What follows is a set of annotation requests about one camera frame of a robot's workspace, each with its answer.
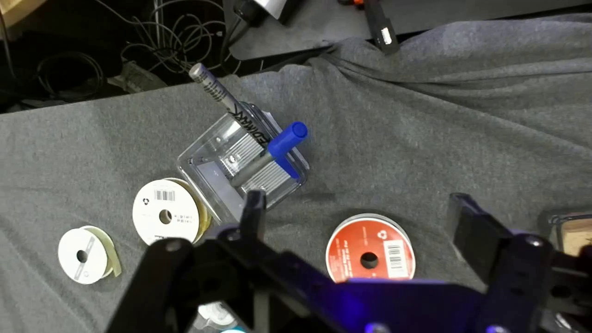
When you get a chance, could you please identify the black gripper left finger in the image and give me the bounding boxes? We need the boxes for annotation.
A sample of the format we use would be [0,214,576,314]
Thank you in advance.
[108,188,339,333]

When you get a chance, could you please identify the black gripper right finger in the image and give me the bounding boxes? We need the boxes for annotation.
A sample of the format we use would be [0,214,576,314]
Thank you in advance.
[452,192,592,333]

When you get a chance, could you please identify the blue capped marker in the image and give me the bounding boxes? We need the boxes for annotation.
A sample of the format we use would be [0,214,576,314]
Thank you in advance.
[233,119,311,186]

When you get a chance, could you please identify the white ribbon spool with barcode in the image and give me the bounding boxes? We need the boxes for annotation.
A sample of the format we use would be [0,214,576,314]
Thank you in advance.
[130,175,215,247]

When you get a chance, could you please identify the brown wooden block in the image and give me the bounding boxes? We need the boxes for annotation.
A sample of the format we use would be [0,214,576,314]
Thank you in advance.
[559,216,592,258]

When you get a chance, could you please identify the small white ribbon spool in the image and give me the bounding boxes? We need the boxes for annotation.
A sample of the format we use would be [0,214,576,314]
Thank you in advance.
[56,223,126,286]

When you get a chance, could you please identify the empty clear plastic container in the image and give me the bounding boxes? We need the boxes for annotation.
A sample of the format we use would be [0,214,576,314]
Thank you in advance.
[174,99,313,223]

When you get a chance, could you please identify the red ribbon spool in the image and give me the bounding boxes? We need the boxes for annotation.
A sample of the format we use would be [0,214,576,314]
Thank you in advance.
[324,210,418,284]

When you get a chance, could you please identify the grey tablecloth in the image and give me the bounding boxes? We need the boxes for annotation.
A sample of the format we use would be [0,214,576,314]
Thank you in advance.
[0,10,592,333]

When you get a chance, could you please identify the grey pen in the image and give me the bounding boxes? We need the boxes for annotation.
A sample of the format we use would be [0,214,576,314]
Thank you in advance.
[187,60,274,149]

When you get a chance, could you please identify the black device white tip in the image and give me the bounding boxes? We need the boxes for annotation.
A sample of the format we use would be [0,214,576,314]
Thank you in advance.
[359,0,400,55]

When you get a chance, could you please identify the tangled black cables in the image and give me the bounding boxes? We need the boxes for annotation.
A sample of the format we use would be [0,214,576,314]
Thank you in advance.
[91,0,243,79]

